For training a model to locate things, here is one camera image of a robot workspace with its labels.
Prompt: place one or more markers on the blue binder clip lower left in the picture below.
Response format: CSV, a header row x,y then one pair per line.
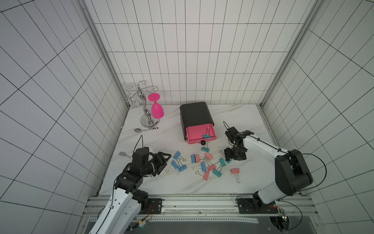
x,y
182,166

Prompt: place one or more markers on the magenta plastic wine glass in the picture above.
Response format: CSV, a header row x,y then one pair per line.
x,y
157,109

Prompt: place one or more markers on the pink binder clip lone right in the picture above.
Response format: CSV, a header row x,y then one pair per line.
x,y
235,172

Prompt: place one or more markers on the pink binder clip bottom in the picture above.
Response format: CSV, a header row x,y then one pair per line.
x,y
204,175

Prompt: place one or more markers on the pink binder clip upper centre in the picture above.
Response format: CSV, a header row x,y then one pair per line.
x,y
208,156

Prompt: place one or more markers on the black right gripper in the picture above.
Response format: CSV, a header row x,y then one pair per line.
x,y
233,149

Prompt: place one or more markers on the pink binder clip beside blue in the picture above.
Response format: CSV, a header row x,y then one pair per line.
x,y
198,159

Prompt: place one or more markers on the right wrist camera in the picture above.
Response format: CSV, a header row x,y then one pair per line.
x,y
232,134

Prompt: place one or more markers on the pink binder clip middle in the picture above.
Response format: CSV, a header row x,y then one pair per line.
x,y
211,168

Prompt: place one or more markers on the pink top drawer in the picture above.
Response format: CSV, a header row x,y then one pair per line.
x,y
194,134

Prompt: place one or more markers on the metal spoon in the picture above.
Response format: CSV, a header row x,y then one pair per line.
x,y
139,130

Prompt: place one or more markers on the clear wine glass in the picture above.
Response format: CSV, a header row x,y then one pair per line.
x,y
132,96

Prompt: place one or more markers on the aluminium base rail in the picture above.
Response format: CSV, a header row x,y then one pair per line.
x,y
226,207

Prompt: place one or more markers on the black drawer cabinet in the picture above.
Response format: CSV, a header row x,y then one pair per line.
x,y
194,114

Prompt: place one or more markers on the blue binder clip top left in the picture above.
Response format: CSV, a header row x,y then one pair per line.
x,y
178,156

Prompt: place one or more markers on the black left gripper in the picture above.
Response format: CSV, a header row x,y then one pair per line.
x,y
163,164

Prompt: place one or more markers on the teal binder clip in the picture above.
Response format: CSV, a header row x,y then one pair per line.
x,y
205,148
224,154
217,173
207,134
221,162

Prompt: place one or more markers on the blue binder clip centre lower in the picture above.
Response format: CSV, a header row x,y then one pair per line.
x,y
201,166

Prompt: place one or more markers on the blue binder clip far left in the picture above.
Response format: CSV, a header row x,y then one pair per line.
x,y
173,165

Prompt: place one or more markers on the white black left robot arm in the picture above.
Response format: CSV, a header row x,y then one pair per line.
x,y
127,201

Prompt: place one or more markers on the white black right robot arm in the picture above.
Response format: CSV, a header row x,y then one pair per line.
x,y
291,171

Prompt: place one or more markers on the chrome glass rack stand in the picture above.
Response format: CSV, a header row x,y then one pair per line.
x,y
147,120

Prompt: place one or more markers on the blue binder clip centre upper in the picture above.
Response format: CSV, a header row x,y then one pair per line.
x,y
193,158

